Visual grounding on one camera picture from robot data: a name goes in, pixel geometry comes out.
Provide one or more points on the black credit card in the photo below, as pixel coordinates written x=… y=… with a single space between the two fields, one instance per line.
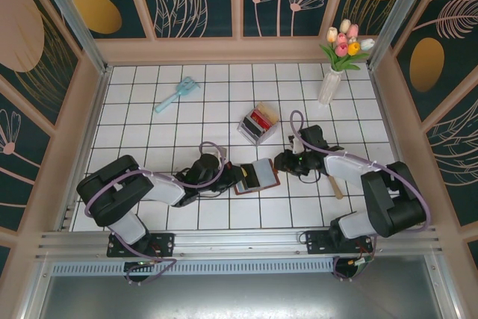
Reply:
x=249 y=126
x=253 y=176

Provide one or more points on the brown leather card holder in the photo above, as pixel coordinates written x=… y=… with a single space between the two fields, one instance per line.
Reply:
x=269 y=173

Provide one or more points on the clear acrylic card box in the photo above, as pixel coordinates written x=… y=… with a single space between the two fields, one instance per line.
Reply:
x=261 y=132

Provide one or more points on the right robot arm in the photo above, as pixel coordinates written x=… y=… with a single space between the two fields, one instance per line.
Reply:
x=388 y=199

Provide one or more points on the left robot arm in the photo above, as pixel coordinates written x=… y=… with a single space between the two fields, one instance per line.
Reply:
x=112 y=192

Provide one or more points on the red credit card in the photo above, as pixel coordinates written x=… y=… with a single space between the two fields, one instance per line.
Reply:
x=261 y=120

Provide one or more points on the beige card with black stripe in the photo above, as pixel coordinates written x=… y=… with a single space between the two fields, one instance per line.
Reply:
x=270 y=111

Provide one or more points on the white ribbed vase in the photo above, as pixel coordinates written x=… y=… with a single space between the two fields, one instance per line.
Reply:
x=329 y=85

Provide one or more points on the light blue toy fork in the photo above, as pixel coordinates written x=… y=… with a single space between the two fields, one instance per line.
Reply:
x=185 y=86

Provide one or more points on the artificial tulip bouquet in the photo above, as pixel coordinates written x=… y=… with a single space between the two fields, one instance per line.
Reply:
x=345 y=44

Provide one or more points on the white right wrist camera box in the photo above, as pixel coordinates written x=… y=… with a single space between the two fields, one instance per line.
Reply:
x=296 y=145

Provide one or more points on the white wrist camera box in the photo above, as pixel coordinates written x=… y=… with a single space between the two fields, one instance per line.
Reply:
x=223 y=151
x=296 y=145

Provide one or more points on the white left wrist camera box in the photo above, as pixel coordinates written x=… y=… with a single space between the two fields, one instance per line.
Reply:
x=223 y=151

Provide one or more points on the aluminium table edge rail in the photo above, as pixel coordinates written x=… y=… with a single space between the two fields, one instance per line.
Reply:
x=239 y=238

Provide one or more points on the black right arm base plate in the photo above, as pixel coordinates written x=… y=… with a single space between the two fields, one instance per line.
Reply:
x=317 y=242

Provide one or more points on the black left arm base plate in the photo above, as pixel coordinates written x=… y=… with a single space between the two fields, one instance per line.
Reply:
x=160 y=244

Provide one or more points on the aluminium frame post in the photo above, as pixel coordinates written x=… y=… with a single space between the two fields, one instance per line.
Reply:
x=396 y=16
x=74 y=16

